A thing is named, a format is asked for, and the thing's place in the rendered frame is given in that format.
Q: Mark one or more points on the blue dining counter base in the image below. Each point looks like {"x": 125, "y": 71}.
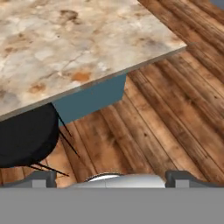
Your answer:
{"x": 93, "y": 97}

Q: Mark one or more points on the white round object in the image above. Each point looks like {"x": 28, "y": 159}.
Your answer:
{"x": 128, "y": 181}

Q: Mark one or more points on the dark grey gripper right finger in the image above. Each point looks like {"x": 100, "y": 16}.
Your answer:
{"x": 175, "y": 178}

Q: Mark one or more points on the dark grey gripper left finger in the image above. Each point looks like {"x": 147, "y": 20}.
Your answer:
{"x": 43, "y": 178}

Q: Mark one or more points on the grey-blue cabinet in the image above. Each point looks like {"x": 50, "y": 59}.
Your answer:
{"x": 218, "y": 3}

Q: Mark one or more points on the black round stool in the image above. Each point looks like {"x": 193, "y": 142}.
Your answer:
{"x": 26, "y": 137}

